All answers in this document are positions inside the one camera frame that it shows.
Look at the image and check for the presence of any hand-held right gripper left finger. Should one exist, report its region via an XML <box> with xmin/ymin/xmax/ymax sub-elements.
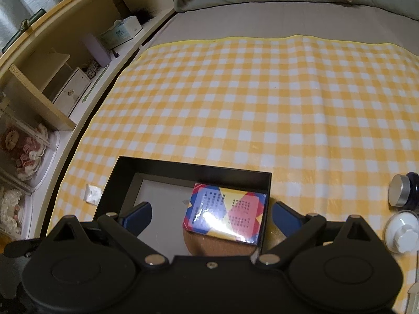
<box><xmin>49</xmin><ymin>201</ymin><xmax>169</xmax><ymax>271</ymax></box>

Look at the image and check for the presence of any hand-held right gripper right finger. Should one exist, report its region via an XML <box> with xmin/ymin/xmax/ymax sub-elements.
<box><xmin>255</xmin><ymin>201</ymin><xmax>374</xmax><ymax>271</ymax></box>

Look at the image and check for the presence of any colourful patterned card box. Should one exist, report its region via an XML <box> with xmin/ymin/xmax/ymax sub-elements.
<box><xmin>182</xmin><ymin>183</ymin><xmax>269</xmax><ymax>246</ymax></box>

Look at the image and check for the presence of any black box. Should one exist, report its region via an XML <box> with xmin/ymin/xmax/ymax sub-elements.
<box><xmin>93</xmin><ymin>156</ymin><xmax>273</xmax><ymax>259</ymax></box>

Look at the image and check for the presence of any dark blue silver-lidded jar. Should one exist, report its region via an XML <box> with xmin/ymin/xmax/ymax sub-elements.
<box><xmin>388</xmin><ymin>172</ymin><xmax>419</xmax><ymax>209</ymax></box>

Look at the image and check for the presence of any white suction cup knob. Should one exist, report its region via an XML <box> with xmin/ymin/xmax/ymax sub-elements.
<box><xmin>384</xmin><ymin>209</ymin><xmax>419</xmax><ymax>255</ymax></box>

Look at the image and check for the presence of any small white packet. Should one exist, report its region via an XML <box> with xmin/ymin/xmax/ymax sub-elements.
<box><xmin>84</xmin><ymin>184</ymin><xmax>101</xmax><ymax>205</ymax></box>

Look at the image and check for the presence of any round cork coaster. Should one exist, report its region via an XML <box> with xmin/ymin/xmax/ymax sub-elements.
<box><xmin>183</xmin><ymin>229</ymin><xmax>259</xmax><ymax>257</ymax></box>

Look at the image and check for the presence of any yellow white checked mat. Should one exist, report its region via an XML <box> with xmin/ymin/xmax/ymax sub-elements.
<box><xmin>46</xmin><ymin>36</ymin><xmax>419</xmax><ymax>314</ymax></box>

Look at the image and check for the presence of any white frilly doll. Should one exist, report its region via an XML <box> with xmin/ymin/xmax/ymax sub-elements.
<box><xmin>0</xmin><ymin>186</ymin><xmax>27</xmax><ymax>236</ymax></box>

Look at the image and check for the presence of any red white doll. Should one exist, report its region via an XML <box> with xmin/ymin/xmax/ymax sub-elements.
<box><xmin>2</xmin><ymin>121</ymin><xmax>49</xmax><ymax>180</ymax></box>

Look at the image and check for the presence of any green thin stick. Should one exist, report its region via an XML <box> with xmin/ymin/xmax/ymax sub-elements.
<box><xmin>83</xmin><ymin>65</ymin><xmax>110</xmax><ymax>103</ymax></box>

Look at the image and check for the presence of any white small drawer box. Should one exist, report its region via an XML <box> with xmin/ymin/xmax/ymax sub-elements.
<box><xmin>52</xmin><ymin>67</ymin><xmax>94</xmax><ymax>116</ymax></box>

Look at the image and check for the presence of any wooden shelf unit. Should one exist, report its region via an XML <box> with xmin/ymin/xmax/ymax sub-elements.
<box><xmin>0</xmin><ymin>0</ymin><xmax>175</xmax><ymax>236</ymax></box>

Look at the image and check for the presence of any pale purple box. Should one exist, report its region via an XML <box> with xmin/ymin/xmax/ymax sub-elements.
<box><xmin>81</xmin><ymin>33</ymin><xmax>112</xmax><ymax>66</ymax></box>

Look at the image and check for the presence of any white tissue box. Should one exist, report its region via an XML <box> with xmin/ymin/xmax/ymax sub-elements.
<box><xmin>100</xmin><ymin>16</ymin><xmax>143</xmax><ymax>49</ymax></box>

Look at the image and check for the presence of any grey bed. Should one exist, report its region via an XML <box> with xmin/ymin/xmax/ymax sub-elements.
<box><xmin>141</xmin><ymin>0</ymin><xmax>419</xmax><ymax>60</ymax></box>

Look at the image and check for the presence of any black furry object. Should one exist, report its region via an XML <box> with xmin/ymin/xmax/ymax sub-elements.
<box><xmin>133</xmin><ymin>7</ymin><xmax>156</xmax><ymax>25</ymax></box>

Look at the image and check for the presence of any green strap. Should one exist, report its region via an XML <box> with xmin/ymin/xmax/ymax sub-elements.
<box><xmin>2</xmin><ymin>8</ymin><xmax>45</xmax><ymax>53</ymax></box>

